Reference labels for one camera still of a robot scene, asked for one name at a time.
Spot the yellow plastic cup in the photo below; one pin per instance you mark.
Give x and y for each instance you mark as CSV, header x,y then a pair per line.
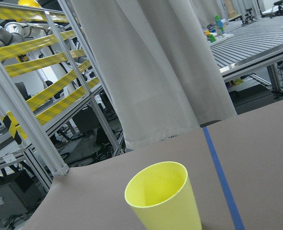
x,y
162,197

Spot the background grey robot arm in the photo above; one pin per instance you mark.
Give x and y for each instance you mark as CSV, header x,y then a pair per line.
x,y
14,32

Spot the white curtain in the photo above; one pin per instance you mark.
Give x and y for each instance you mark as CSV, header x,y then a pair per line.
x,y
156,65

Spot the colourful toy blocks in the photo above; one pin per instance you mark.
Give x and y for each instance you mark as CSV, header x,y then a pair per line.
x,y
215,32

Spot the roller conveyor table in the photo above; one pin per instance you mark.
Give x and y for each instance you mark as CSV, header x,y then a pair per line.
x,y
250,47

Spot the blue tape line on table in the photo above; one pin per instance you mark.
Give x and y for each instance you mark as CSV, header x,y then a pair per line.
x,y
231,203

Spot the yellow black barrier tapes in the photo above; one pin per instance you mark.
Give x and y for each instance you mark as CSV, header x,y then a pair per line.
x,y
64,109

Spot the yellow hard hat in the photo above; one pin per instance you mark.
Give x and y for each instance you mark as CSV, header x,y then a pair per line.
x,y
29,3

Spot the aluminium frame post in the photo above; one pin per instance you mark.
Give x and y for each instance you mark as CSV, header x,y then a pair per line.
x,y
30,125

